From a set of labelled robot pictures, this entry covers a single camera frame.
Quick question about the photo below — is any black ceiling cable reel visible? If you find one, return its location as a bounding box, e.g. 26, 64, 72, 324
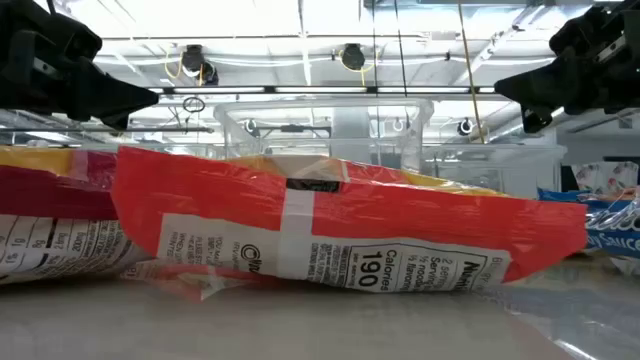
339, 42, 367, 72
179, 43, 220, 87

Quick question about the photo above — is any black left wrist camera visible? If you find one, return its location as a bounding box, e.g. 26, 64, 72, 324
0, 0, 104, 64

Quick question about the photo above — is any floral patterned cloth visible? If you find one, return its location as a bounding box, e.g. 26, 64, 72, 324
571, 160, 640, 197

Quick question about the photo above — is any long ceiling light bar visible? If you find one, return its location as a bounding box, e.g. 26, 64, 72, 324
148, 85, 497, 96

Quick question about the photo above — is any roast beef ramen noodle pack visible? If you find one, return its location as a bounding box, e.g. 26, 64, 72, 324
0, 145, 154, 286

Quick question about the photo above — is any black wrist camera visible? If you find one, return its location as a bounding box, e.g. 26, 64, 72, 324
548, 3, 626, 59
0, 0, 104, 64

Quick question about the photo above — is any red ramen noodle pack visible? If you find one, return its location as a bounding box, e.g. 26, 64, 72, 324
119, 259, 261, 302

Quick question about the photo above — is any blue soy sauce ramen pack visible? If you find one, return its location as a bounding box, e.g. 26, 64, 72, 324
537, 185, 640, 261

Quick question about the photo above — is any yellow hanging cable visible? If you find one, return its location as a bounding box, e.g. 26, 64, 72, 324
457, 0, 486, 145

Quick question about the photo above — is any orange chicken ramen noodle pack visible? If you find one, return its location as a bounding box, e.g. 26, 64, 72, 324
110, 145, 589, 296

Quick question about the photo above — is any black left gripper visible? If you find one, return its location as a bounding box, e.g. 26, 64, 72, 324
0, 53, 160, 131

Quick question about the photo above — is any black hanging cable loop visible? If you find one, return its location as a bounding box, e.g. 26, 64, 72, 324
182, 95, 207, 114

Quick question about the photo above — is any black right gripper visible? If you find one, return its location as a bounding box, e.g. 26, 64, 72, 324
493, 44, 640, 135

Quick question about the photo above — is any dark horizontal ceiling pipe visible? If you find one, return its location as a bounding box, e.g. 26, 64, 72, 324
0, 126, 215, 134

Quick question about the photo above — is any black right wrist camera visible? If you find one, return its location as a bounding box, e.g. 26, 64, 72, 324
548, 3, 626, 59

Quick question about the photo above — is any thin black hanging cable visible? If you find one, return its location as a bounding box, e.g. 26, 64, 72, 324
371, 0, 379, 151

